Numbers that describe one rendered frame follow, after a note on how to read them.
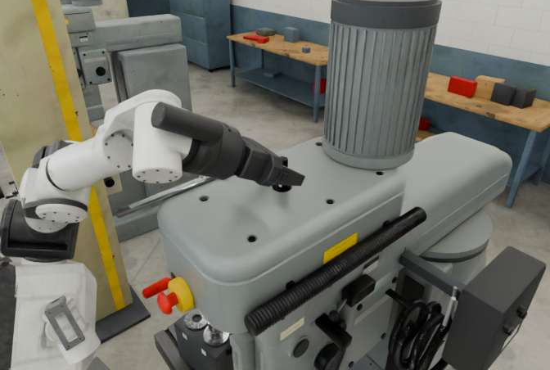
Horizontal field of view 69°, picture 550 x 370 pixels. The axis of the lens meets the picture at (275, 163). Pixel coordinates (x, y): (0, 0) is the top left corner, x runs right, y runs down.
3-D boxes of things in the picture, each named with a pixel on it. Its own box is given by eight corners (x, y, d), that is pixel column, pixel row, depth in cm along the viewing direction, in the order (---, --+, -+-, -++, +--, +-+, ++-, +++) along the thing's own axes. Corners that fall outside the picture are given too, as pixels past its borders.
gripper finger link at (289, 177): (296, 187, 72) (272, 182, 67) (304, 171, 71) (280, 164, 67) (302, 191, 71) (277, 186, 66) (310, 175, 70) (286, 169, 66)
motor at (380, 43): (374, 181, 78) (398, 6, 63) (304, 146, 92) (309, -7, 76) (431, 151, 89) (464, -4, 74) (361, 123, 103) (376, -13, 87)
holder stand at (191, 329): (218, 392, 141) (214, 356, 131) (179, 356, 153) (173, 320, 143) (243, 367, 149) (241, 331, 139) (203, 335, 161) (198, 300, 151)
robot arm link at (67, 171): (95, 112, 61) (24, 146, 70) (84, 174, 57) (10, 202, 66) (148, 138, 69) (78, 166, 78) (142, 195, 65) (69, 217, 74)
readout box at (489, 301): (480, 390, 80) (511, 318, 70) (439, 358, 86) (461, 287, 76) (523, 335, 91) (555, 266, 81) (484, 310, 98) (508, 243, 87)
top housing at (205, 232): (228, 354, 63) (222, 280, 56) (155, 263, 81) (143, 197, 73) (405, 233, 89) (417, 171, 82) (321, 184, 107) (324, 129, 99)
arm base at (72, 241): (4, 247, 95) (-7, 263, 84) (12, 193, 94) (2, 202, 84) (74, 251, 101) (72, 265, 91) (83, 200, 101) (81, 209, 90)
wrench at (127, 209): (120, 221, 67) (119, 217, 67) (111, 211, 70) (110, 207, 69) (239, 173, 81) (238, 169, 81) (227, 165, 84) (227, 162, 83)
